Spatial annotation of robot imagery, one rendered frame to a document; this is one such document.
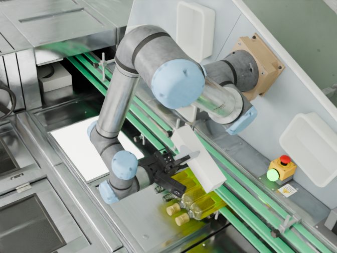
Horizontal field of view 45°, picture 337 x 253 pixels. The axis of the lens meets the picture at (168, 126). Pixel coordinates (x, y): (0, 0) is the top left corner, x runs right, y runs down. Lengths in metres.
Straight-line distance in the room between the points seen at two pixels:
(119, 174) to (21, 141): 1.09
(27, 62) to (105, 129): 1.09
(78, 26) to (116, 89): 1.34
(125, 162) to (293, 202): 0.66
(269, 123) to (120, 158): 0.66
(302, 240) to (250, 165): 0.35
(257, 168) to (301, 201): 0.21
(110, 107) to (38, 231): 0.81
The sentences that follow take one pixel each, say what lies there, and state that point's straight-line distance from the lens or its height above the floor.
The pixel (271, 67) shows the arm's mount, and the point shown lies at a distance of 1.44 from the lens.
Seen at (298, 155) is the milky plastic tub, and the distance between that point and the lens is 1.49.
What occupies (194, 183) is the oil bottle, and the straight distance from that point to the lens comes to 1.69.
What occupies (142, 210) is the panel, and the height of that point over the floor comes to 1.18.
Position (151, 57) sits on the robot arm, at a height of 1.37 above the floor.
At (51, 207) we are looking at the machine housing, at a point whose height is 1.49.
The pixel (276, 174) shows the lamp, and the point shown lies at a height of 0.84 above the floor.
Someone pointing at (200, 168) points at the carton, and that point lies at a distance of 1.40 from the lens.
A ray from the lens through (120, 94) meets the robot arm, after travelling 1.11.
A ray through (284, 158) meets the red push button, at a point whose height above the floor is 0.80.
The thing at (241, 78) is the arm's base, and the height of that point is 0.90.
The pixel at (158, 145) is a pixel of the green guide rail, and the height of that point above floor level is 0.95.
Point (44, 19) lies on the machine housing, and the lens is 2.51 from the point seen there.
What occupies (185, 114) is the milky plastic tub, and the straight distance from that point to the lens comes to 1.87.
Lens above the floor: 1.84
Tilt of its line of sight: 30 degrees down
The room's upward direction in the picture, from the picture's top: 112 degrees counter-clockwise
